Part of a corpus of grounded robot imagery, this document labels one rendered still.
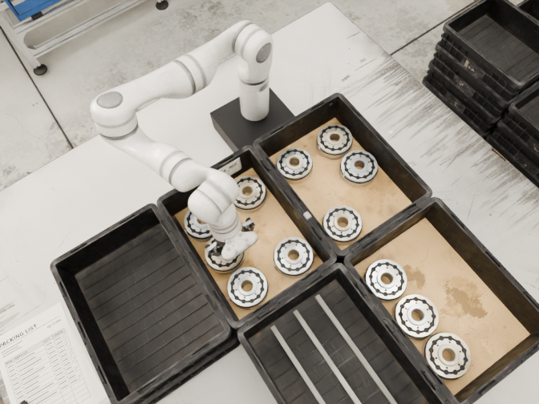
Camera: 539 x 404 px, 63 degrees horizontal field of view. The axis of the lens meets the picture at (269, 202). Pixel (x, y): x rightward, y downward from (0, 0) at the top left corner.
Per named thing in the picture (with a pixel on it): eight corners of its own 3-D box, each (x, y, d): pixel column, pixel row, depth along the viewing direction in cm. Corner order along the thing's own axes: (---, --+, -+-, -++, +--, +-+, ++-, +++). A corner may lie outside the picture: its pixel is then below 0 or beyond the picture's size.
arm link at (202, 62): (168, 51, 104) (195, 74, 101) (249, 10, 116) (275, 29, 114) (171, 81, 112) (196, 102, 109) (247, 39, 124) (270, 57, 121)
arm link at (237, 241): (227, 263, 99) (222, 255, 93) (201, 225, 103) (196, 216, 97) (260, 240, 101) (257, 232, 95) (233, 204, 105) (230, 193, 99)
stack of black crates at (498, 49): (415, 94, 217) (442, 24, 176) (459, 65, 223) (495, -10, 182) (475, 150, 202) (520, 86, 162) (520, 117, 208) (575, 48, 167)
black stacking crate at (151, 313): (70, 276, 119) (49, 264, 109) (166, 218, 125) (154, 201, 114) (134, 410, 105) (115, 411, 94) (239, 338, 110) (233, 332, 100)
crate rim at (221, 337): (51, 265, 111) (46, 263, 108) (156, 204, 116) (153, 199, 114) (119, 412, 96) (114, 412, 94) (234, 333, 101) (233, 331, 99)
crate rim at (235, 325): (156, 204, 116) (153, 199, 114) (251, 147, 121) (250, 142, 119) (235, 333, 101) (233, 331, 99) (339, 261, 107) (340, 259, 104)
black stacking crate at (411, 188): (255, 163, 130) (251, 143, 120) (335, 115, 136) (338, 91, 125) (336, 271, 115) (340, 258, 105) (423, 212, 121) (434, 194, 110)
